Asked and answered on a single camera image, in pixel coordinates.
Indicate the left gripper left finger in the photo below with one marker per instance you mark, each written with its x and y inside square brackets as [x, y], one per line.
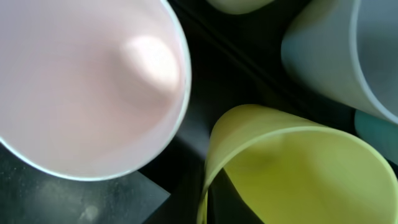
[183, 205]

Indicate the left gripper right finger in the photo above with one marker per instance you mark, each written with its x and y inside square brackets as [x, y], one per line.
[227, 202]

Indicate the yellow cup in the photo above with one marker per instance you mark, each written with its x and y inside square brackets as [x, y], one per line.
[311, 174]

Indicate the pink cup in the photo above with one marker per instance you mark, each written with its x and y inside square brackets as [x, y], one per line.
[93, 93]

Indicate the black tray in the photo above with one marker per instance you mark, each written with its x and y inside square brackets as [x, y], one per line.
[236, 62]

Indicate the mint green cup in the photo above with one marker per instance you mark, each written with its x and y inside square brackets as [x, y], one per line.
[379, 137]

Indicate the grey cup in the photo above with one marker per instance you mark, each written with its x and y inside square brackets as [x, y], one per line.
[326, 62]

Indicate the white cup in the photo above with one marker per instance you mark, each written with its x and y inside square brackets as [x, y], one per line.
[239, 5]

